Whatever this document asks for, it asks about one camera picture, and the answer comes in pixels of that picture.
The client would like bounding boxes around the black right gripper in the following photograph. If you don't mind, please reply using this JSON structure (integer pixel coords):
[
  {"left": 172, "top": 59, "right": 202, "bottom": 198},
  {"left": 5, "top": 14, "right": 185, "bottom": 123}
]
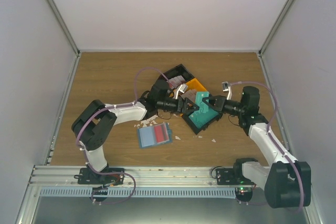
[{"left": 203, "top": 95, "right": 245, "bottom": 116}]

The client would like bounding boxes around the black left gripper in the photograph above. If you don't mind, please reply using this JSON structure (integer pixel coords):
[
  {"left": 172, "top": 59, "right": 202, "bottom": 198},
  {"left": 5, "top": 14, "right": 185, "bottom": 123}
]
[{"left": 157, "top": 97, "right": 200, "bottom": 115}]

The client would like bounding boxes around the green credit card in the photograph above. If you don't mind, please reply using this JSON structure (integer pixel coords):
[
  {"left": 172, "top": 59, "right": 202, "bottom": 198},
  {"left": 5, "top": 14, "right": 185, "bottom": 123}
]
[{"left": 195, "top": 91, "right": 213, "bottom": 114}]

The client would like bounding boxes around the blue leather card holder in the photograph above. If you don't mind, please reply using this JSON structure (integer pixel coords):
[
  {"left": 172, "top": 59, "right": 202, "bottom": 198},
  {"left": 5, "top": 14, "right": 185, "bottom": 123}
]
[{"left": 137, "top": 122, "right": 173, "bottom": 148}]

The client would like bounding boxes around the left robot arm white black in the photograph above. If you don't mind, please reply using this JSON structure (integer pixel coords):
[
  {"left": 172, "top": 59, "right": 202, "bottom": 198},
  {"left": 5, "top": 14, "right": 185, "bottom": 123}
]
[{"left": 71, "top": 80, "right": 199, "bottom": 184}]

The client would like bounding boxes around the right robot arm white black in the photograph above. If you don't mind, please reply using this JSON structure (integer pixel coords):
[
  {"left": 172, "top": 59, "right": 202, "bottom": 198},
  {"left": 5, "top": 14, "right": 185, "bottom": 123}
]
[{"left": 202, "top": 86, "right": 311, "bottom": 210}]

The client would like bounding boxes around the white card stack orange bin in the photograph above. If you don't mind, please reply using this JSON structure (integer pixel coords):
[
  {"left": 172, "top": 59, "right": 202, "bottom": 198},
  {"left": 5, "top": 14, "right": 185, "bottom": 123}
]
[{"left": 183, "top": 89, "right": 197, "bottom": 102}]

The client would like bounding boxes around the black bin with green cards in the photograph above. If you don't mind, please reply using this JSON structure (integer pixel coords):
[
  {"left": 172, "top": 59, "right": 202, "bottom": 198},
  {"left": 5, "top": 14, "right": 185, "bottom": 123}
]
[{"left": 182, "top": 105, "right": 223, "bottom": 135}]

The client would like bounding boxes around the red dot card stack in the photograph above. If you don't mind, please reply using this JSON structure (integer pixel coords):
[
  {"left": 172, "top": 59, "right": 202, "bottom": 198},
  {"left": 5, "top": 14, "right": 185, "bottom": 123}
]
[{"left": 167, "top": 76, "right": 186, "bottom": 89}]

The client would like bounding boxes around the black bin with red cards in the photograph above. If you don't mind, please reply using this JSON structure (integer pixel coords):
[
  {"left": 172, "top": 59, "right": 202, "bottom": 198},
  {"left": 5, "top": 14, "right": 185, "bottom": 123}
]
[{"left": 155, "top": 64, "right": 194, "bottom": 89}]

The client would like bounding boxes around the orange plastic bin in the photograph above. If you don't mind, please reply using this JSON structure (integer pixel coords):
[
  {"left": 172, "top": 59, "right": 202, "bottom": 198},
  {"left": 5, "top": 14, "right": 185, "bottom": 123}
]
[{"left": 172, "top": 78, "right": 207, "bottom": 98}]

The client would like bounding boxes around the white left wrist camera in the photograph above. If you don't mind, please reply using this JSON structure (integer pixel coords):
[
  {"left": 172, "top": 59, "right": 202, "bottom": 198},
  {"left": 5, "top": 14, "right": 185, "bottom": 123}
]
[{"left": 174, "top": 83, "right": 188, "bottom": 100}]

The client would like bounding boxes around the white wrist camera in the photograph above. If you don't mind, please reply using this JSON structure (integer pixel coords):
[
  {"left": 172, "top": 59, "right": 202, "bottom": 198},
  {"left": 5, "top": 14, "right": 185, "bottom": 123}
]
[
  {"left": 174, "top": 83, "right": 188, "bottom": 100},
  {"left": 222, "top": 81, "right": 233, "bottom": 100}
]

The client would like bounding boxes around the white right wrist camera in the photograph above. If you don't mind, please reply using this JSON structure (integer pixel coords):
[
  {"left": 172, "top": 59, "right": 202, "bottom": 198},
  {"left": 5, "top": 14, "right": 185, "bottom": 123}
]
[{"left": 222, "top": 81, "right": 233, "bottom": 100}]

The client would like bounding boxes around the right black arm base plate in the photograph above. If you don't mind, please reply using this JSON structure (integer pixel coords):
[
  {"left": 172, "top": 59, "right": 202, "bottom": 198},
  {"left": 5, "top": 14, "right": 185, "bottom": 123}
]
[{"left": 209, "top": 166, "right": 255, "bottom": 186}]

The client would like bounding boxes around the grey slotted cable duct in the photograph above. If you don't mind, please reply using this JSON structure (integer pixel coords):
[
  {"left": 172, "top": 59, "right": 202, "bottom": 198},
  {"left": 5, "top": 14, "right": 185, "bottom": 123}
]
[{"left": 40, "top": 186, "right": 236, "bottom": 199}]

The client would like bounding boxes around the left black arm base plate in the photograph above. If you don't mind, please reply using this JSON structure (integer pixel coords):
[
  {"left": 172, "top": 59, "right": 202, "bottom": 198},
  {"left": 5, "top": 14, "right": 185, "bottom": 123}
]
[{"left": 74, "top": 167, "right": 125, "bottom": 185}]

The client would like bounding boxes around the aluminium front rail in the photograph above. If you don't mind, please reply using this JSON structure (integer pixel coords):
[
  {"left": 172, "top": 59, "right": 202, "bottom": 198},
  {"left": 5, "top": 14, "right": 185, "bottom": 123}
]
[{"left": 28, "top": 166, "right": 253, "bottom": 188}]

